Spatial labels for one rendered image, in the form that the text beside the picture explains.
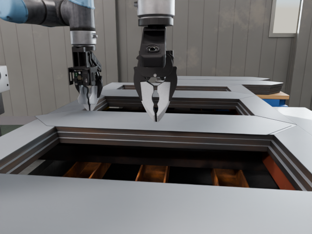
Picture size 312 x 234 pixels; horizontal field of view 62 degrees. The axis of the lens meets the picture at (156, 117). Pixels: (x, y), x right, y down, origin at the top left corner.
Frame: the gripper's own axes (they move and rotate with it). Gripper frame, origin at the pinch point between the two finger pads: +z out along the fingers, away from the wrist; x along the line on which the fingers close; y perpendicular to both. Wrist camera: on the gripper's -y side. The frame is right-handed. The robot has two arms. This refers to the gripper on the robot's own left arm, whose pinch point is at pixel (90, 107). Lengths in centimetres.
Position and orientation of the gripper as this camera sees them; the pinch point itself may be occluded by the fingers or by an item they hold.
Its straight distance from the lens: 90.7
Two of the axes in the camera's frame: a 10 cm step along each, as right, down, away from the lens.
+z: 0.0, 9.6, 2.7
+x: 9.9, 0.3, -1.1
